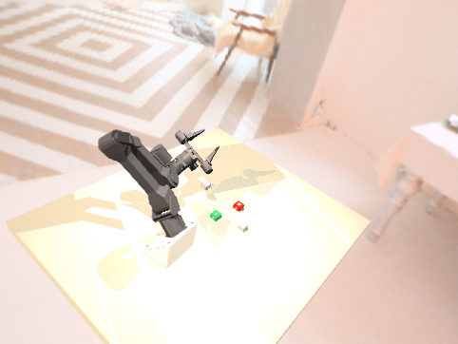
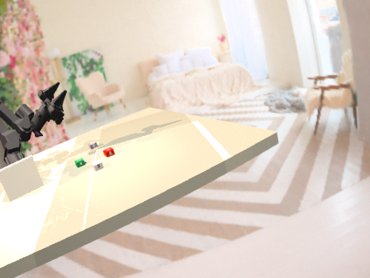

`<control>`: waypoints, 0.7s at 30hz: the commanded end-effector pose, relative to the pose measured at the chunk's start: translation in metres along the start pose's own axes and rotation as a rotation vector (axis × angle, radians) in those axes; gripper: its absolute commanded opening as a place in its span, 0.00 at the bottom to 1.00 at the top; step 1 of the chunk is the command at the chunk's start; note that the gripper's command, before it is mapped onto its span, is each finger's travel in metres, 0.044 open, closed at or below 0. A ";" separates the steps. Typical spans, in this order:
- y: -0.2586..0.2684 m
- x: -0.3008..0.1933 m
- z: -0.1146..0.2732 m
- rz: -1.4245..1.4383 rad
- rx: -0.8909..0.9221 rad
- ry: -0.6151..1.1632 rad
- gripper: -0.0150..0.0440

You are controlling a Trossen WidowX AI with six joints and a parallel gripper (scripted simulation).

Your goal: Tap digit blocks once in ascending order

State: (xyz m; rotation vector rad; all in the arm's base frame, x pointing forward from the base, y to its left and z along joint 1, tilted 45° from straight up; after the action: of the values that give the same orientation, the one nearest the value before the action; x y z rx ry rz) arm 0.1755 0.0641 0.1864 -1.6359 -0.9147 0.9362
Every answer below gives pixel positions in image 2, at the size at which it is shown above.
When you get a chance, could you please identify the green block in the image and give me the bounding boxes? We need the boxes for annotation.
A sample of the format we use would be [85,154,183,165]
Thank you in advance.
[75,158,85,168]

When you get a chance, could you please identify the red block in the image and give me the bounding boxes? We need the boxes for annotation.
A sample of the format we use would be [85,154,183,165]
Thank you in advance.
[103,148,115,157]

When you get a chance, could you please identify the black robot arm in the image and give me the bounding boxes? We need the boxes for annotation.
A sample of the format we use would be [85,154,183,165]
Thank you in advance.
[0,100,45,165]

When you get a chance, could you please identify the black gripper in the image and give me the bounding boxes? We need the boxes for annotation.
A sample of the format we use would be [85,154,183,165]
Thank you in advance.
[35,82,67,123]

